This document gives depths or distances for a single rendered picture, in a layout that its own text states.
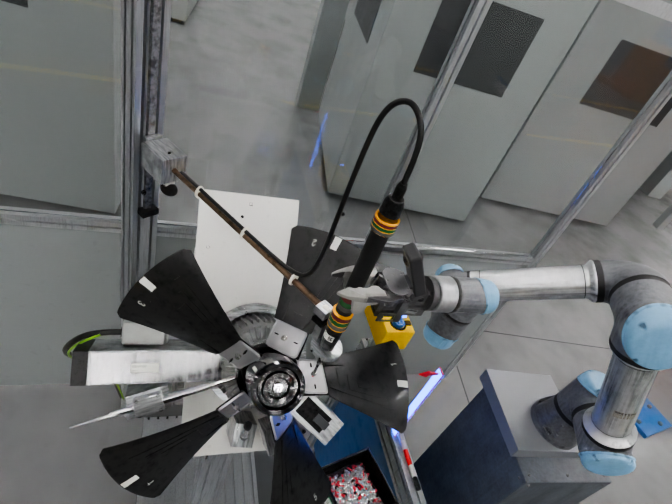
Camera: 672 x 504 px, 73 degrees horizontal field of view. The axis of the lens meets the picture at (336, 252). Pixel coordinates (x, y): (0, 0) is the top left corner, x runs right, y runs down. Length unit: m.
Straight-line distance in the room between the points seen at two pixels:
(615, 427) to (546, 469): 0.32
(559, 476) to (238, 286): 1.03
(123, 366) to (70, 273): 0.76
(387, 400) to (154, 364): 0.55
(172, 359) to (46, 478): 1.22
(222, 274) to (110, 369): 0.34
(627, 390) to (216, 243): 1.00
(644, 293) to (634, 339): 0.10
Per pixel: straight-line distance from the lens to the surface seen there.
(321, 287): 1.02
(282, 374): 0.99
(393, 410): 1.16
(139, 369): 1.12
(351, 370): 1.12
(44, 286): 1.90
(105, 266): 1.78
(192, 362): 1.12
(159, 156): 1.20
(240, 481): 2.14
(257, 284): 1.22
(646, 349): 1.04
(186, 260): 0.92
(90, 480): 2.23
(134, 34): 1.16
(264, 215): 1.22
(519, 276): 1.12
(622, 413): 1.23
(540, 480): 1.49
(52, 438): 2.32
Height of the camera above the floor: 2.05
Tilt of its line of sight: 38 degrees down
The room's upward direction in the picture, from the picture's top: 22 degrees clockwise
